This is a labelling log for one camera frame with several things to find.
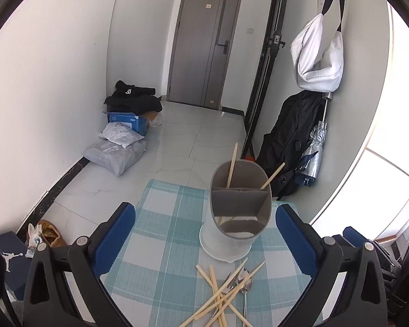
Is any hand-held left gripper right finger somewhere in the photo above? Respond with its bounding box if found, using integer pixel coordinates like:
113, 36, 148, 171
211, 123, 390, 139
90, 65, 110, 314
275, 204, 387, 327

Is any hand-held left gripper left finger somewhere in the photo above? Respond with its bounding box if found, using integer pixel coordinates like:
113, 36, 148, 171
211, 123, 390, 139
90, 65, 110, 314
22, 202, 137, 327

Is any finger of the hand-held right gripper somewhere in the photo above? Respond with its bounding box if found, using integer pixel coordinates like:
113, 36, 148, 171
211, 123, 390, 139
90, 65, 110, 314
342, 226, 374, 246

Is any metal spoon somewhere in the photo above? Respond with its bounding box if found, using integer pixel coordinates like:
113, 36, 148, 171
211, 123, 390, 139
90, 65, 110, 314
239, 277, 254, 319
231, 267, 250, 283

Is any wooden chopstick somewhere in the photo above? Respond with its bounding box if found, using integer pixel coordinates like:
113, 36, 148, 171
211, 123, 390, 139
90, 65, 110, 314
227, 142, 238, 189
261, 162, 286, 189

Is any white and grey utensil holder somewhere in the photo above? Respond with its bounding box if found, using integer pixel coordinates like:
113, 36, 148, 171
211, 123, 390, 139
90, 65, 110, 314
199, 160, 272, 264

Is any metal fork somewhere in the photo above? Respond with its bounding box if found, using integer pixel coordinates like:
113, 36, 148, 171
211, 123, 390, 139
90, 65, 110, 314
223, 273, 237, 297

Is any pile of wooden chopsticks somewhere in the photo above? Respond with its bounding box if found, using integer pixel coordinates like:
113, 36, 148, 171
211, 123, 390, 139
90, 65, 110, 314
179, 262, 266, 327

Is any white shoulder bag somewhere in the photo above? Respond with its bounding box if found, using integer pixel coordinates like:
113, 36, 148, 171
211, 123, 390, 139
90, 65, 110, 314
290, 0, 347, 92

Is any teal plaid placemat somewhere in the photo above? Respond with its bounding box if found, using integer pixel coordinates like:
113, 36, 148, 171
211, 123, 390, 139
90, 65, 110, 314
100, 179, 323, 327

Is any brown paper bag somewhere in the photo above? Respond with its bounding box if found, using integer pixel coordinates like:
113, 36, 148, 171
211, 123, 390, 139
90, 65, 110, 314
37, 220, 67, 247

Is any crumpled white printed bag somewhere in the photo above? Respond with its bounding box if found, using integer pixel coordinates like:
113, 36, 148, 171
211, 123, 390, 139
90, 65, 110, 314
27, 224, 46, 258

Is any grey mailing bag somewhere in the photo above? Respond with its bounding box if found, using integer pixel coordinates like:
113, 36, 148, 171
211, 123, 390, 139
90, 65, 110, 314
83, 138, 147, 177

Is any silver folded umbrella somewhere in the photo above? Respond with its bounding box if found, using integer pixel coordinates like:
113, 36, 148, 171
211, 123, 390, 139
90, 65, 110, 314
295, 92, 333, 187

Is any dark blue shoe box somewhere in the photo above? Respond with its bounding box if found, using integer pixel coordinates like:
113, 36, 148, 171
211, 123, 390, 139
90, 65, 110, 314
0, 235, 36, 300

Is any white plastic package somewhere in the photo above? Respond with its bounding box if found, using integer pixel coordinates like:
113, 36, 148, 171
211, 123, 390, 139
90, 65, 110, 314
100, 122, 145, 149

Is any black backpack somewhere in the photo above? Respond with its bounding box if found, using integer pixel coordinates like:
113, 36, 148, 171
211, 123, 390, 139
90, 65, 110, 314
255, 90, 328, 201

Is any blue cardboard box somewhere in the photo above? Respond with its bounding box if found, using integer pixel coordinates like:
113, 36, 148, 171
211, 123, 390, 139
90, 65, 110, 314
107, 112, 149, 137

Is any black jacket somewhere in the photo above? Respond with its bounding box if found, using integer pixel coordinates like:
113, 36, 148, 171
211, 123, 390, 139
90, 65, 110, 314
104, 80, 163, 114

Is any grey door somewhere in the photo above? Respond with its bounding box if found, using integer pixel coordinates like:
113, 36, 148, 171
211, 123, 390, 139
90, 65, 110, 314
167, 0, 243, 110

